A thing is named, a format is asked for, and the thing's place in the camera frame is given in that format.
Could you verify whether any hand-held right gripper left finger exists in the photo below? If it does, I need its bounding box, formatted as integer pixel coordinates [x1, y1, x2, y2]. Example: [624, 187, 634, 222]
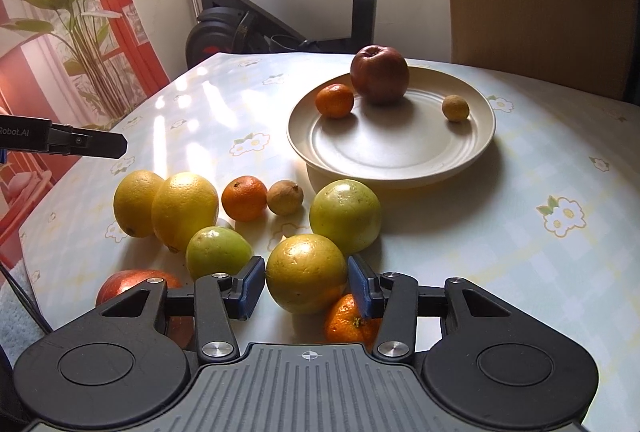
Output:
[95, 256, 266, 365]

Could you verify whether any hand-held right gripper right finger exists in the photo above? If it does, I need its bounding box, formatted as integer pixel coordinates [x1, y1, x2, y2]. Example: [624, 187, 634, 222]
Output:
[347, 254, 516, 363]

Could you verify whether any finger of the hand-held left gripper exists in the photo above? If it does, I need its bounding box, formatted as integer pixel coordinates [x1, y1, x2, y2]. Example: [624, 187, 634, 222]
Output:
[49, 123, 128, 159]

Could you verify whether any tangerine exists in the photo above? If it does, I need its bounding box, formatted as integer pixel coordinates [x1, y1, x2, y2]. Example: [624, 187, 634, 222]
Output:
[324, 293, 383, 353]
[221, 175, 269, 222]
[315, 83, 355, 119]

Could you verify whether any yellow-green orange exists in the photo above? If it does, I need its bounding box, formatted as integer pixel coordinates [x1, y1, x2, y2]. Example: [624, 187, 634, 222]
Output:
[265, 234, 349, 315]

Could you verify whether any large yellow lemon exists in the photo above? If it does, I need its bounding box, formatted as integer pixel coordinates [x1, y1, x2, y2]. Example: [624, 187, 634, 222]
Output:
[151, 172, 220, 254]

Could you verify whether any red yellow-streaked apple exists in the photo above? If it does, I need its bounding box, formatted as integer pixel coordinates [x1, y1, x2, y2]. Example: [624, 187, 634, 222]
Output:
[95, 269, 196, 350]

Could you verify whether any cream round plate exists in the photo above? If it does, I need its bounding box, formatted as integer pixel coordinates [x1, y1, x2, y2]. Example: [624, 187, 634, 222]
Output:
[286, 64, 497, 190]

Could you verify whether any small olive lime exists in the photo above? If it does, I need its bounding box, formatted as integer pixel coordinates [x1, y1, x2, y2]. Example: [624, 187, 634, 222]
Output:
[442, 95, 470, 122]

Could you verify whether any dark red apple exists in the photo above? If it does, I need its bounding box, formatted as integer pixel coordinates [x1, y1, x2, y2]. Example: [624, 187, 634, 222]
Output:
[350, 44, 410, 106]

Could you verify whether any green orange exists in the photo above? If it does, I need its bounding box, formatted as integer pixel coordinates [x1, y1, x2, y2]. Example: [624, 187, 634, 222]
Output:
[309, 179, 383, 256]

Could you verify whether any small yellow lemon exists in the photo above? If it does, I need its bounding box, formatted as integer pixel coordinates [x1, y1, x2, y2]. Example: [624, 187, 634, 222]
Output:
[113, 170, 166, 238]

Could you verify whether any small brown kiwi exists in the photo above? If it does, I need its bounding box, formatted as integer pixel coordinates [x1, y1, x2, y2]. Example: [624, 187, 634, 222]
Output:
[266, 180, 304, 216]

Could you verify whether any plant printed curtain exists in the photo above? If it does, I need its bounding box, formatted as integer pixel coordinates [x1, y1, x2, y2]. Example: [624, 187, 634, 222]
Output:
[0, 0, 171, 273]

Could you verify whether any blue curtain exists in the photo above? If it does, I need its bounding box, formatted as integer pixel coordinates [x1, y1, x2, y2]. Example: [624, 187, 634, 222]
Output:
[617, 0, 640, 105]

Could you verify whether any black cable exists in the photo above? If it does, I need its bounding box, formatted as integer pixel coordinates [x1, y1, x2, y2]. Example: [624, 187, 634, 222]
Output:
[0, 262, 53, 334]

